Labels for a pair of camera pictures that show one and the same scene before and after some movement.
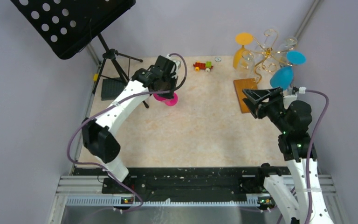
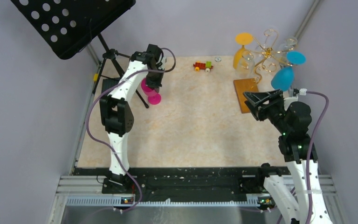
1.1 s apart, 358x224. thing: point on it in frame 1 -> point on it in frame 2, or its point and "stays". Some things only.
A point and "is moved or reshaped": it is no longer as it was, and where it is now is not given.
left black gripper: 173,80 -> 156,84
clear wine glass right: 291,41 stays
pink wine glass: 172,101 is moved or reshaped
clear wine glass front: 246,65 stays
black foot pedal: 112,87 stays
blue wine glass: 283,78 stays
